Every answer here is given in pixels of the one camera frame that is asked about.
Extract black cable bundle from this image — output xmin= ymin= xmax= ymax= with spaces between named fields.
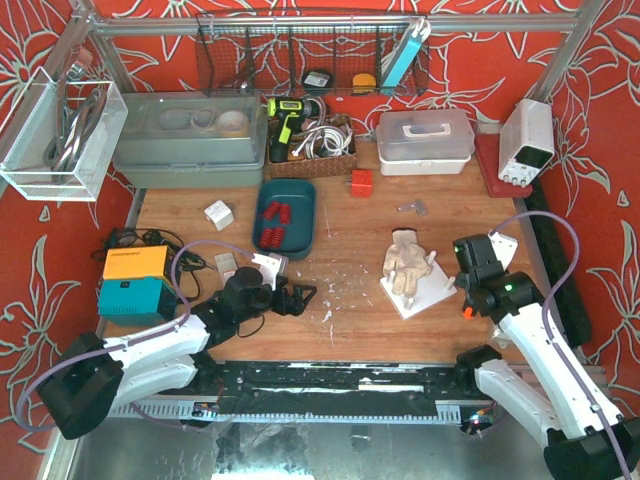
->
xmin=91 ymin=227 xmax=221 ymax=301

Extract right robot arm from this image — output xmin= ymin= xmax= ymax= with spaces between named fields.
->
xmin=455 ymin=271 xmax=639 ymax=479

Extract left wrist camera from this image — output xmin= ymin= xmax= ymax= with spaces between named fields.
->
xmin=251 ymin=253 xmax=288 ymax=290

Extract black round tape measure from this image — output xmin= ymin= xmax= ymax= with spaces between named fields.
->
xmin=301 ymin=69 xmax=334 ymax=96

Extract yellow tape measure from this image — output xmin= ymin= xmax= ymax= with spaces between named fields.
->
xmin=352 ymin=73 xmax=377 ymax=95

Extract white cable coil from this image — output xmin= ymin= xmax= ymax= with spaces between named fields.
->
xmin=314 ymin=124 xmax=354 ymax=157

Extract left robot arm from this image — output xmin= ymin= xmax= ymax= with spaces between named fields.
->
xmin=36 ymin=277 xmax=317 ymax=440

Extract red foam pad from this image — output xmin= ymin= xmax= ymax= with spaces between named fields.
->
xmin=473 ymin=132 xmax=534 ymax=199

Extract white cube power socket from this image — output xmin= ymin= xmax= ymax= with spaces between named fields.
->
xmin=204 ymin=200 xmax=234 ymax=231

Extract small grey metal bracket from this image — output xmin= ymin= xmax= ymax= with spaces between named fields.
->
xmin=396 ymin=199 xmax=427 ymax=216

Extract woven wicker basket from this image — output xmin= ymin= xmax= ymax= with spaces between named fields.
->
xmin=266 ymin=114 xmax=357 ymax=179

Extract grey plastic storage box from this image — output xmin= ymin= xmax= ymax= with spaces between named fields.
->
xmin=113 ymin=92 xmax=267 ymax=189

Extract clear acrylic wall bin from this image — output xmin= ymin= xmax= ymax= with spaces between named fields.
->
xmin=1 ymin=68 xmax=128 ymax=202

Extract orange black screwdriver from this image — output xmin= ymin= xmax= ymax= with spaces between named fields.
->
xmin=462 ymin=301 xmax=475 ymax=319

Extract orange teal battery charger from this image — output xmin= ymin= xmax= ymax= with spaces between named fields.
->
xmin=98 ymin=245 xmax=177 ymax=327

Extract white lidded plastic case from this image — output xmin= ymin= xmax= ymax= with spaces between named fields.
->
xmin=376 ymin=109 xmax=475 ymax=176

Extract teal plastic tray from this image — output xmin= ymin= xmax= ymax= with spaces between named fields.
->
xmin=252 ymin=179 xmax=316 ymax=261

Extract white work glove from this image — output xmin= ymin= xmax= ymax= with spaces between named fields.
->
xmin=383 ymin=229 xmax=433 ymax=298

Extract white peg board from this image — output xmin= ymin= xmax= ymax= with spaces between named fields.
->
xmin=379 ymin=250 xmax=457 ymax=320

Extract yellow black power drill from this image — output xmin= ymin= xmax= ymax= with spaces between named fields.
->
xmin=266 ymin=97 xmax=320 ymax=163

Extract orange cube power socket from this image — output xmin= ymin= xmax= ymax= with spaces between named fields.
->
xmin=346 ymin=169 xmax=374 ymax=198

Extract black wire basket shelf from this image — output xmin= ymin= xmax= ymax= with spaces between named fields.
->
xmin=195 ymin=8 xmax=430 ymax=96

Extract teal white box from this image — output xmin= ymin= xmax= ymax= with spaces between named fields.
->
xmin=380 ymin=17 xmax=432 ymax=95

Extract white power supply unit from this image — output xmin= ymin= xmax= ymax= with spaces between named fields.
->
xmin=497 ymin=99 xmax=554 ymax=188

